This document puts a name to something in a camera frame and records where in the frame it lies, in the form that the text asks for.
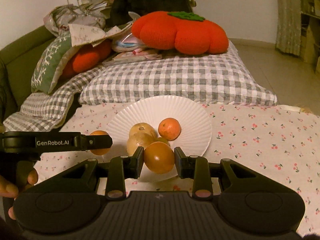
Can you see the glossy orange persimmon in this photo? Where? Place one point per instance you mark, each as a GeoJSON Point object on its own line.
{"type": "Point", "coordinates": [158, 157]}

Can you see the beige curtain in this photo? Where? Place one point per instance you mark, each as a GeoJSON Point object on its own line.
{"type": "Point", "coordinates": [287, 17]}

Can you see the small yellow-green pear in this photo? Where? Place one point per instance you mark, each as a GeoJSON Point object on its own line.
{"type": "Point", "coordinates": [163, 141]}

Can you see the grey checked pillow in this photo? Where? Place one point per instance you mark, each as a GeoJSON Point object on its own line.
{"type": "Point", "coordinates": [175, 80]}

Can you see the floral cloth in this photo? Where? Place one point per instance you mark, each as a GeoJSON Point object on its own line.
{"type": "Point", "coordinates": [85, 33]}

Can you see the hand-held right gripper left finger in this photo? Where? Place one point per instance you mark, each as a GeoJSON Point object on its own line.
{"type": "Point", "coordinates": [138, 160]}

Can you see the person's left hand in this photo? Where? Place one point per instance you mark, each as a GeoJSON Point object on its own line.
{"type": "Point", "coordinates": [7, 187]}

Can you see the orange plush cushion green leaf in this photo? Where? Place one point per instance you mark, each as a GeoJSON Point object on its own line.
{"type": "Point", "coordinates": [162, 32]}

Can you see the silver crinkled bag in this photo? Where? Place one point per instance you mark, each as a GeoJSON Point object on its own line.
{"type": "Point", "coordinates": [72, 13]}

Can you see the orange tangerine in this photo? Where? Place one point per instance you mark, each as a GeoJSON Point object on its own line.
{"type": "Point", "coordinates": [170, 129]}
{"type": "Point", "coordinates": [98, 152]}

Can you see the clear plastic bag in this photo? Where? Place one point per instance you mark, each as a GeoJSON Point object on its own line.
{"type": "Point", "coordinates": [127, 43]}

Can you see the green snowflake cushion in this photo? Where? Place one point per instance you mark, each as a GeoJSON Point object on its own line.
{"type": "Point", "coordinates": [47, 65]}

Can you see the olive green sofa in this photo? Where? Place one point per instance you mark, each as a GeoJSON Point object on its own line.
{"type": "Point", "coordinates": [20, 52]}

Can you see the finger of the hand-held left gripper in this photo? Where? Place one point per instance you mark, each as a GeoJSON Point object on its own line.
{"type": "Point", "coordinates": [100, 142]}

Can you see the wooden shelf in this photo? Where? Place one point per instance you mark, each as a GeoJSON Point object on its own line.
{"type": "Point", "coordinates": [310, 30]}

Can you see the plain orange plush cushion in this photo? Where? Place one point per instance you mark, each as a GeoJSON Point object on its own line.
{"type": "Point", "coordinates": [85, 57]}

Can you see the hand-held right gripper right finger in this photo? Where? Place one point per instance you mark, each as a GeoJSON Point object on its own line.
{"type": "Point", "coordinates": [178, 160]}

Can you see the white ribbed plate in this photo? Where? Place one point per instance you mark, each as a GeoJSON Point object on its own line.
{"type": "Point", "coordinates": [185, 110]}

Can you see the cherry print sheet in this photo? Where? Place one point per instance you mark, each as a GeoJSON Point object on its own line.
{"type": "Point", "coordinates": [250, 142]}

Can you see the grey checked quilt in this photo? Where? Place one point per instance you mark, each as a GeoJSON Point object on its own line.
{"type": "Point", "coordinates": [37, 110]}

